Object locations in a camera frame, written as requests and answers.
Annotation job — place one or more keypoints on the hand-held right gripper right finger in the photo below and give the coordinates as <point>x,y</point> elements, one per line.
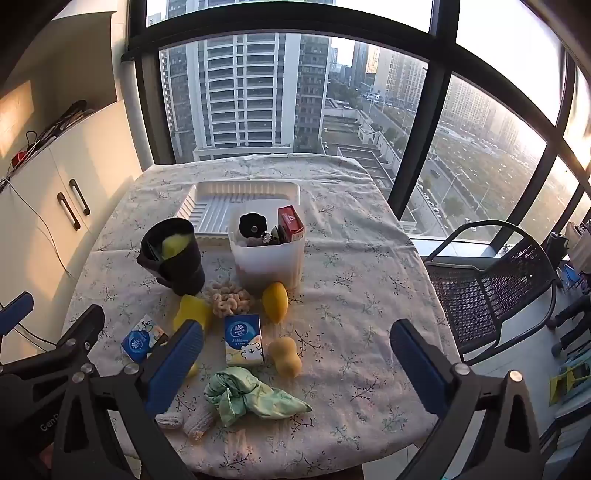
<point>418,369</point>

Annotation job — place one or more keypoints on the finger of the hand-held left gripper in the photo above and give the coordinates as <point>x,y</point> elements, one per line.
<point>16,309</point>
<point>78,332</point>

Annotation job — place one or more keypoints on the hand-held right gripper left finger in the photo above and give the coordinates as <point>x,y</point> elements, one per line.
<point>175,364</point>

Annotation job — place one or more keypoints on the blue and yellow tissue pack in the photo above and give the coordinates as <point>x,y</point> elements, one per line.
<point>141,339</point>
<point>244,341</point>

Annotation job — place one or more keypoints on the cream knitted soft toy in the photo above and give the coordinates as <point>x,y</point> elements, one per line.
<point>199,425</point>
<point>170,421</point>

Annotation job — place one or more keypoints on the yellow rectangular sponge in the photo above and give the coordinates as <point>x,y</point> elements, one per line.
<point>191,309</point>

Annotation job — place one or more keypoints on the green cloth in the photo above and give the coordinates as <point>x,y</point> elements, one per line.
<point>244,394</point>

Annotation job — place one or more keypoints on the beige chenille scrunchie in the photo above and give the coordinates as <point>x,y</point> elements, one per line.
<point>228,300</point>

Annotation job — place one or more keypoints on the beige gourd-shaped sponge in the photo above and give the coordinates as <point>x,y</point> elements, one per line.
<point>285,355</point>

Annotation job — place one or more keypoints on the yellow lemon-shaped sponge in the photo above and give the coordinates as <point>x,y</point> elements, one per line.
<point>275,302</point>

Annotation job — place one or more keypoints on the white plastic tray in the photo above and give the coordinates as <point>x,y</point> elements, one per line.
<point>217,207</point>

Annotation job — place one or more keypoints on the white cabinet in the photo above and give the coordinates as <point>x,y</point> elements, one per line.
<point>37,240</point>

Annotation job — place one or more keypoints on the black pitcher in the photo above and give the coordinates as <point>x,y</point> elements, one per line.
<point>182,267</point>

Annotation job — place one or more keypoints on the black mesh chair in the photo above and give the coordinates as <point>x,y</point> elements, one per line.
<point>480,286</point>

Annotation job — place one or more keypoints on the floral tablecloth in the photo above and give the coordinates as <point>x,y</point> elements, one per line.
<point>360,277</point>

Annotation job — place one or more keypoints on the yellow fluffy ball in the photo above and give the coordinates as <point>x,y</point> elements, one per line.
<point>175,244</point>

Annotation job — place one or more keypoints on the white plastic bin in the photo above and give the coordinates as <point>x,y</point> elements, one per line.
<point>268,267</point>

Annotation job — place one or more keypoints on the yellow-green item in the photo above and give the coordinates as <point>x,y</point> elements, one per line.
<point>565,383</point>

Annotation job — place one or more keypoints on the small red item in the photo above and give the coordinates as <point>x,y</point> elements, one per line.
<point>19,158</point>

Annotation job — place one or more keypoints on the black round object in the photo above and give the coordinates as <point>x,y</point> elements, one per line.
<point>251,225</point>

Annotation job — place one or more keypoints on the dark metal object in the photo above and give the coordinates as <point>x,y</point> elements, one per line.
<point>272,236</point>

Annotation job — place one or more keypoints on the dark furniture legs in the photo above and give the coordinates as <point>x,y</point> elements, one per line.
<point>572,323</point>

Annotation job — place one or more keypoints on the red box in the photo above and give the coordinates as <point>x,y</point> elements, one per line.
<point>291,224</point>

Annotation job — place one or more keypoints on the black items on cabinet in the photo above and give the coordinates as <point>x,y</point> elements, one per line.
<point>69,117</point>

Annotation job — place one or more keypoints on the black window frame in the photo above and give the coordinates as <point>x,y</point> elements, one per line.
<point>441,78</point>

